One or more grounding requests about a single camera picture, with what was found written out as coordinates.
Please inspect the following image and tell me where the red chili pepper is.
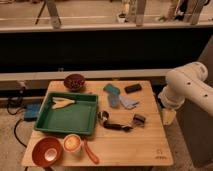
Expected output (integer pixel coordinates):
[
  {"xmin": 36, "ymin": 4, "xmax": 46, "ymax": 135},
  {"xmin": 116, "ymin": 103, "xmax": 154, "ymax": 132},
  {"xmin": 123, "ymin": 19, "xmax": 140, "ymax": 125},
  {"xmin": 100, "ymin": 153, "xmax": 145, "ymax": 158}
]
[{"xmin": 84, "ymin": 139, "xmax": 99, "ymax": 164}]

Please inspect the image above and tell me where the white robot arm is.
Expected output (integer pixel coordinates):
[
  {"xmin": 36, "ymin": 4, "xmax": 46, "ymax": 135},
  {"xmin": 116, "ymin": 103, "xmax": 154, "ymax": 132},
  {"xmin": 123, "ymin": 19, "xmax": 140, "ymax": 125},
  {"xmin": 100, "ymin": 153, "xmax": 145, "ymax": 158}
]
[{"xmin": 158, "ymin": 62, "xmax": 213, "ymax": 125}]

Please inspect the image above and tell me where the dark red patterned bowl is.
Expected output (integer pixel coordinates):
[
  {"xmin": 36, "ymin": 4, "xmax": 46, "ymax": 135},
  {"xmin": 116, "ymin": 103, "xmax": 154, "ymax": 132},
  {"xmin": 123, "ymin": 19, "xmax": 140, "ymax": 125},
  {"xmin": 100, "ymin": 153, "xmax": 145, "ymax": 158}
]
[{"xmin": 64, "ymin": 74, "xmax": 85, "ymax": 91}]

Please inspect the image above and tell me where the wooden table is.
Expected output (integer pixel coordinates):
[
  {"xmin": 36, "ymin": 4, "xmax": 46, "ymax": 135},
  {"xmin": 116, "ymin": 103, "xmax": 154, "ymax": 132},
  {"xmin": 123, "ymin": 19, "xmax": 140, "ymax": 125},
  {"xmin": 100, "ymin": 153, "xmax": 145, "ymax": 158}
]
[{"xmin": 21, "ymin": 80, "xmax": 175, "ymax": 168}]

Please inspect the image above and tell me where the black rectangular block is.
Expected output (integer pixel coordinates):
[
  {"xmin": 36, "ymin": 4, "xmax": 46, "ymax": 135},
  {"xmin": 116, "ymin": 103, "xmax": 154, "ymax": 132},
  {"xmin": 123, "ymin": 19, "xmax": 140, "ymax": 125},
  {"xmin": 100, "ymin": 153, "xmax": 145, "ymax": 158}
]
[{"xmin": 124, "ymin": 84, "xmax": 142, "ymax": 94}]

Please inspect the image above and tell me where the light blue crumpled cloth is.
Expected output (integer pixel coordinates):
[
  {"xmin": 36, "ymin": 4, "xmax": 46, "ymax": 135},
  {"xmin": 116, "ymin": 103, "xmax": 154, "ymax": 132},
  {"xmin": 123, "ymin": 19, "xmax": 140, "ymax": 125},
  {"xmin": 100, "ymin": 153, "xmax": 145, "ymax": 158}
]
[{"xmin": 119, "ymin": 96, "xmax": 139, "ymax": 109}]

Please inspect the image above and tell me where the blue cloth piece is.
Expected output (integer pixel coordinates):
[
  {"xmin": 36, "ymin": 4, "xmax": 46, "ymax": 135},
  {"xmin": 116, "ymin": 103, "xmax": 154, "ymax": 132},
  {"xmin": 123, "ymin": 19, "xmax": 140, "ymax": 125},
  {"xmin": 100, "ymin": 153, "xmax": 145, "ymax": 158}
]
[{"xmin": 108, "ymin": 94, "xmax": 119, "ymax": 108}]

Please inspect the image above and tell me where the teal sponge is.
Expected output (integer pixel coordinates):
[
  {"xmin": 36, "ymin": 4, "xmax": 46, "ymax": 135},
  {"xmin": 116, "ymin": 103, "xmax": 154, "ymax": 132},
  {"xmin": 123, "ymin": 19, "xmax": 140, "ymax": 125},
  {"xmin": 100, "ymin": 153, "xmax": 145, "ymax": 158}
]
[{"xmin": 103, "ymin": 83, "xmax": 120, "ymax": 95}]

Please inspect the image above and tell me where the black metal scoop tool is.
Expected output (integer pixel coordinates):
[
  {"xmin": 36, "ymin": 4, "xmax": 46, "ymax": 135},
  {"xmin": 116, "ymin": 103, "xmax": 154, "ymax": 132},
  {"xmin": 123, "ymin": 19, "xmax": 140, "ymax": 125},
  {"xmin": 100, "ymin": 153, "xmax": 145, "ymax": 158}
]
[{"xmin": 98, "ymin": 111, "xmax": 132, "ymax": 132}]

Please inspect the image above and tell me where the green plastic tray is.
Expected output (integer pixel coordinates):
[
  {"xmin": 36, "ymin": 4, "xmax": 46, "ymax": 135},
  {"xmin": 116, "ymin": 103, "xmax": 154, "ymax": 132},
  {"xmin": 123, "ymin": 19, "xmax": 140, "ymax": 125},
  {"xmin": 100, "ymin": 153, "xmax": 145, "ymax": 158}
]
[{"xmin": 34, "ymin": 92, "xmax": 98, "ymax": 135}]

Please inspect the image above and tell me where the small orange cup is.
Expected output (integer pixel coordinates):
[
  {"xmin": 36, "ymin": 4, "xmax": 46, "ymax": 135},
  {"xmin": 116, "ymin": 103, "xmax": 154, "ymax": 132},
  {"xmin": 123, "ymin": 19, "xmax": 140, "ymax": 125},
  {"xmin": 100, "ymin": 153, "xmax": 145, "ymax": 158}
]
[{"xmin": 63, "ymin": 134, "xmax": 81, "ymax": 153}]

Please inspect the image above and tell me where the blue power box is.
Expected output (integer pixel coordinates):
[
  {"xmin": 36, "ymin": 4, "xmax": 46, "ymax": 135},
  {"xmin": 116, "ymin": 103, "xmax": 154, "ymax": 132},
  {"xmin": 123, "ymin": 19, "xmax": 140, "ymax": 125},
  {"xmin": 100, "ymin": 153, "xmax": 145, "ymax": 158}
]
[{"xmin": 24, "ymin": 103, "xmax": 41, "ymax": 121}]

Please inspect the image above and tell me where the black cable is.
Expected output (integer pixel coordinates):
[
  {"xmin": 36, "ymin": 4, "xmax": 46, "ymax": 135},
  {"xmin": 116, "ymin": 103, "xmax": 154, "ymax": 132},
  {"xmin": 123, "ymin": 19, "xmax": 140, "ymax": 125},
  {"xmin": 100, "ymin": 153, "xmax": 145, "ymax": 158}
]
[{"xmin": 6, "ymin": 87, "xmax": 28, "ymax": 148}]

